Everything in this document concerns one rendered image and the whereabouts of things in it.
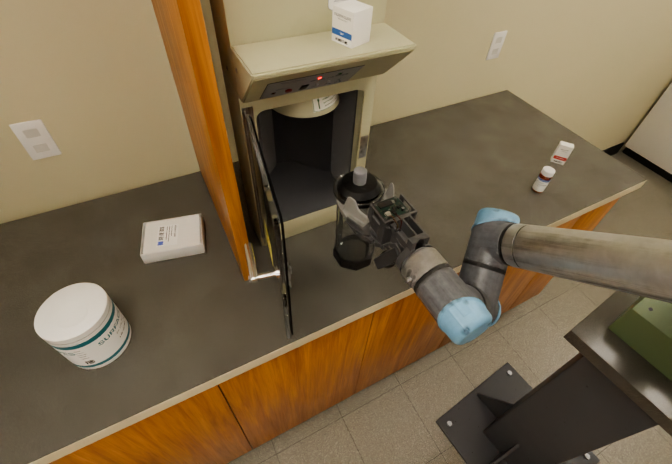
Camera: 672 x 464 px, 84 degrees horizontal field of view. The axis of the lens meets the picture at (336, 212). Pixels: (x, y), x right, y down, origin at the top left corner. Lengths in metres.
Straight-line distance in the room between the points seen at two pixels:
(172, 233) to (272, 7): 0.67
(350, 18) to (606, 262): 0.53
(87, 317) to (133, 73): 0.64
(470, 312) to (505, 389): 1.47
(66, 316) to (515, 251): 0.85
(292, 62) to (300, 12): 0.12
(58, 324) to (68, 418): 0.20
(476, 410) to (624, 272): 1.46
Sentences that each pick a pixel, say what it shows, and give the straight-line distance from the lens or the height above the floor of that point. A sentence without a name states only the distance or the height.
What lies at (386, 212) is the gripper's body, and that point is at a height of 1.31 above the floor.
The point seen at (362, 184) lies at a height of 1.28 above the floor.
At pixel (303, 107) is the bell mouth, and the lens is 0.88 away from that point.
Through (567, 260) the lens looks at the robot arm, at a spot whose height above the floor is 1.38.
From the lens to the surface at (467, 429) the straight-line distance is 1.94.
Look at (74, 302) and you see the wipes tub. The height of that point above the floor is 1.09.
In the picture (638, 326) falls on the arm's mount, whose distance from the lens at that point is 1.15.
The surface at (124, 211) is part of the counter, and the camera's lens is 1.30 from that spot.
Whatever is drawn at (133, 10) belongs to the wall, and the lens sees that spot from 1.15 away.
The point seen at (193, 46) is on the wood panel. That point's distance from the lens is 0.62.
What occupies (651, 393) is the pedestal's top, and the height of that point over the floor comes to 0.94.
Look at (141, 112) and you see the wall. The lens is 1.25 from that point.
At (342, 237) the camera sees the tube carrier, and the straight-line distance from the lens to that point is 0.85.
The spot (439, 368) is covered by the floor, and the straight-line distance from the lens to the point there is 2.00.
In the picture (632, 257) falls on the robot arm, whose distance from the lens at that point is 0.59.
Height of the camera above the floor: 1.79
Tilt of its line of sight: 47 degrees down
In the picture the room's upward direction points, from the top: 4 degrees clockwise
